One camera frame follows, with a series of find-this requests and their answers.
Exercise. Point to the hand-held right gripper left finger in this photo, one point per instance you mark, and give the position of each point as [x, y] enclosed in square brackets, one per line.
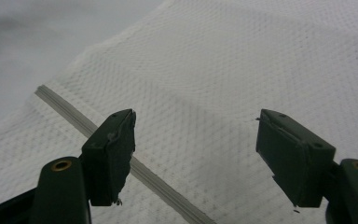
[108, 155]

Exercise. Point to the white table mat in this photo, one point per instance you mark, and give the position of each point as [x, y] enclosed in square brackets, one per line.
[28, 46]

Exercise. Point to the white towel with grey stripe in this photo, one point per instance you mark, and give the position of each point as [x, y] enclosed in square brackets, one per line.
[214, 71]

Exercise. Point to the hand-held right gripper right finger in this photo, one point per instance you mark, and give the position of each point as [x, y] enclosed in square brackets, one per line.
[295, 155]

